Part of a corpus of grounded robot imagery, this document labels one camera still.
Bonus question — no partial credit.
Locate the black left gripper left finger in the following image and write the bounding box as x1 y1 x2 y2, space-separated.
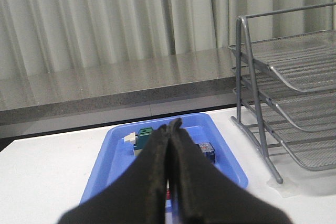
59 125 168 223

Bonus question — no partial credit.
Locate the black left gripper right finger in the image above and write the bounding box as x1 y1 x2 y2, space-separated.
167 118 291 223

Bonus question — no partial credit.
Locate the red emergency stop button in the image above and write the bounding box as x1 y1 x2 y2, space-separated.
196 142 216 164

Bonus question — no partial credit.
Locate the mesh tray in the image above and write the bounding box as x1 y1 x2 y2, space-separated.
233 87 336 172
230 67 336 133
241 30 335 93

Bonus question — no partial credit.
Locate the blue plastic tray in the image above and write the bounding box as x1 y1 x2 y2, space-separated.
80 113 248 204

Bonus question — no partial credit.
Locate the green terminal block module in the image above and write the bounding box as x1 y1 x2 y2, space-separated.
123 127 153 156

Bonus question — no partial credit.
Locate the grey stone counter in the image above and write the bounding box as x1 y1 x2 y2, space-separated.
1 48 236 125

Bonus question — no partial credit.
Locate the grey pleated curtain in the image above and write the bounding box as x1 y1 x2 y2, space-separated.
1 0 334 79

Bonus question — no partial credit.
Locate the grey metal rack frame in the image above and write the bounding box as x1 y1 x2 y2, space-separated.
230 2 336 185

